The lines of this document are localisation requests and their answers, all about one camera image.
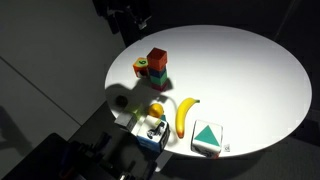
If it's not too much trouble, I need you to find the small yellow round fruit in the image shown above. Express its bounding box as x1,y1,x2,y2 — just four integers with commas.
148,103,165,118

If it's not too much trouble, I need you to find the white table leg base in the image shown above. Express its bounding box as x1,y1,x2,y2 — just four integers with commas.
154,151,174,173

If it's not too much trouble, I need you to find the white cube with black print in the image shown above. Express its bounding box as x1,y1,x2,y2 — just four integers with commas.
135,115,171,154

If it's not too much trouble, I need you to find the orange number cube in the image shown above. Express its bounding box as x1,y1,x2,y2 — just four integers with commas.
132,57,150,79

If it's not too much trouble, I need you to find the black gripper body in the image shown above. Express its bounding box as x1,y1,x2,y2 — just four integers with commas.
108,1,153,33

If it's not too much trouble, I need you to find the orange block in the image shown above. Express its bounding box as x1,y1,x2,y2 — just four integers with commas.
146,47,168,72

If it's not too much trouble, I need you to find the white cube with teal triangle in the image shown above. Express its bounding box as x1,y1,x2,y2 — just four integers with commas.
191,119,224,159

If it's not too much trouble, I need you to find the blue block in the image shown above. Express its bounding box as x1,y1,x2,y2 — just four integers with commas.
148,67,167,78

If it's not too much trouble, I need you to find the black clamp handle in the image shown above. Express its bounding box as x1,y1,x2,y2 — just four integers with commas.
94,131,113,155

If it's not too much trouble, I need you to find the yellow banana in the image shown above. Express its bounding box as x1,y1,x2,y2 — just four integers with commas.
175,97,201,139

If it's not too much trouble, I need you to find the dark red ball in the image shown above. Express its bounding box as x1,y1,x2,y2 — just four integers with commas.
115,94,129,108

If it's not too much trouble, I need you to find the grey white block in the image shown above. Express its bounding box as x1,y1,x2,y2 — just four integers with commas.
114,111,138,132

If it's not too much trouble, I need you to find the pink block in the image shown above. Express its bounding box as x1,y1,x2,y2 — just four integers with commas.
151,82,169,92

